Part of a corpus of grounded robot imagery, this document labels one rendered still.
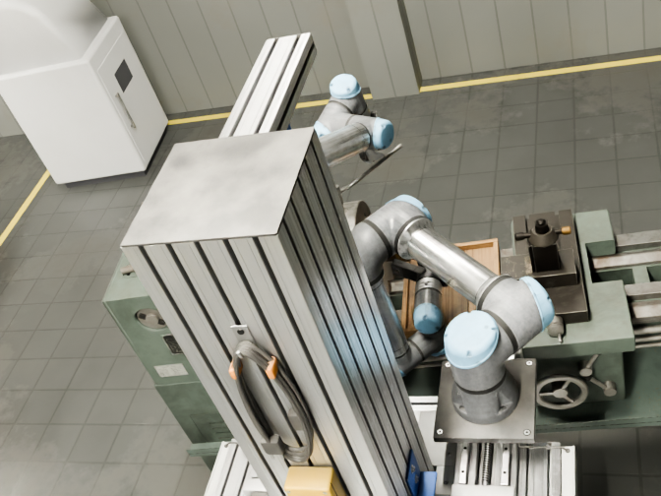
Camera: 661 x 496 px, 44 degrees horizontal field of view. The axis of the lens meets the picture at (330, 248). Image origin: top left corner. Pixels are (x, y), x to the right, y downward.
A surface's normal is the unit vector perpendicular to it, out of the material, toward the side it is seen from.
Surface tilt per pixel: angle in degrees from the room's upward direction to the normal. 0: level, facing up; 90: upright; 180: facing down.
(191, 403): 90
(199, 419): 90
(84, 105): 90
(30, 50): 90
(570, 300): 0
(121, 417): 0
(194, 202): 0
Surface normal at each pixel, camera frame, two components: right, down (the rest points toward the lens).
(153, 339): -0.11, 0.68
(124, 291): -0.27, -0.73
